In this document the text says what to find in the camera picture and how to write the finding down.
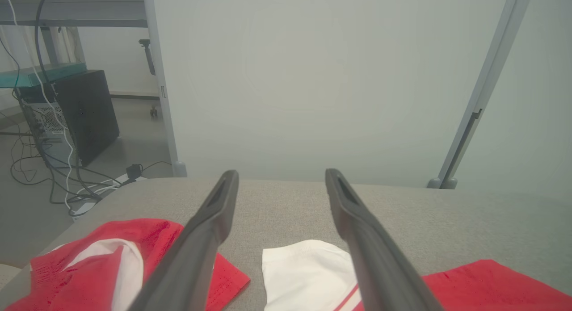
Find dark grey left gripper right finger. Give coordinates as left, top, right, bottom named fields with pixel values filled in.
left=325, top=168, right=444, bottom=311

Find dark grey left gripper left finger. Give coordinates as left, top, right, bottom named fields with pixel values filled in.
left=127, top=169, right=240, bottom=311

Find red Bulls jersey white sleeves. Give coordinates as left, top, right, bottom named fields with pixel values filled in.
left=261, top=240, right=572, bottom=311

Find red Bulls shorts white stripes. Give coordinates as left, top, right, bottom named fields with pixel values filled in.
left=4, top=219, right=251, bottom=311

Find white power strip with plugs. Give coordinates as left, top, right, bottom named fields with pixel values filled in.
left=69, top=175, right=148, bottom=217

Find black computer tower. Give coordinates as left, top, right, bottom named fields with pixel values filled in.
left=17, top=70, right=120, bottom=168

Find wide white partition panel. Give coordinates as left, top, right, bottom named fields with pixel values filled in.
left=143, top=0, right=521, bottom=189

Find narrow white partition panel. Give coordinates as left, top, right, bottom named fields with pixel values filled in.
left=427, top=0, right=572, bottom=200

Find teal box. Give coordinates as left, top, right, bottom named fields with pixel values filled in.
left=0, top=62, right=88, bottom=88

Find grey white desk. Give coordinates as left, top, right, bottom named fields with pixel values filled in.
left=0, top=0, right=149, bottom=68

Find white power strips with cables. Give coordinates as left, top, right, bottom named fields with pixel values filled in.
left=4, top=0, right=121, bottom=213

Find thick black cable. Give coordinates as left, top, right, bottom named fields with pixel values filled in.
left=34, top=0, right=104, bottom=202

